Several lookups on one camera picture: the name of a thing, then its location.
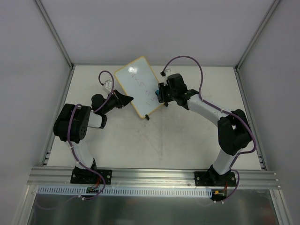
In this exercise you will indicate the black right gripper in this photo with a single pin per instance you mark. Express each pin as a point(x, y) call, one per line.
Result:
point(162, 93)

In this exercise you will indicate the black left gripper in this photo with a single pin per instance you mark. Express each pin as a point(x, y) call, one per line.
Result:
point(117, 99)

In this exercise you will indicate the yellow framed whiteboard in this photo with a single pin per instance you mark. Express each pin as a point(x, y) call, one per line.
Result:
point(138, 80)

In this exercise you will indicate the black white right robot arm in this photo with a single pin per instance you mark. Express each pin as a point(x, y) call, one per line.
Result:
point(234, 133)

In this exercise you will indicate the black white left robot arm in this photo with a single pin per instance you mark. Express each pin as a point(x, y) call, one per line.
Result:
point(71, 127)

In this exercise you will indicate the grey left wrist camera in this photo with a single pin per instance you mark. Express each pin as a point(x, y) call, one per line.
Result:
point(108, 86)

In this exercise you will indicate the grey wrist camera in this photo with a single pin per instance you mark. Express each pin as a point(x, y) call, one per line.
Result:
point(108, 86)
point(167, 72)

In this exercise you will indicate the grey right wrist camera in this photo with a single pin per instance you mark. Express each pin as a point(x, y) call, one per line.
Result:
point(167, 72)

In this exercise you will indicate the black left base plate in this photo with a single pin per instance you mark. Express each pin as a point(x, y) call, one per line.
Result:
point(83, 176)

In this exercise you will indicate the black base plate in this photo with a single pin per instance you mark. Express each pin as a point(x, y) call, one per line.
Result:
point(83, 176)
point(214, 180)

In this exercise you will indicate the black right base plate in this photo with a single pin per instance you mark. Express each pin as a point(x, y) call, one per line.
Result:
point(214, 180)

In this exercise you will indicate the white slotted cable duct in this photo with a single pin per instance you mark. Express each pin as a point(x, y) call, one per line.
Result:
point(126, 191)

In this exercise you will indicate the aluminium mounting rail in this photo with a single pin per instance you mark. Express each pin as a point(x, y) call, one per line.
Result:
point(153, 178)

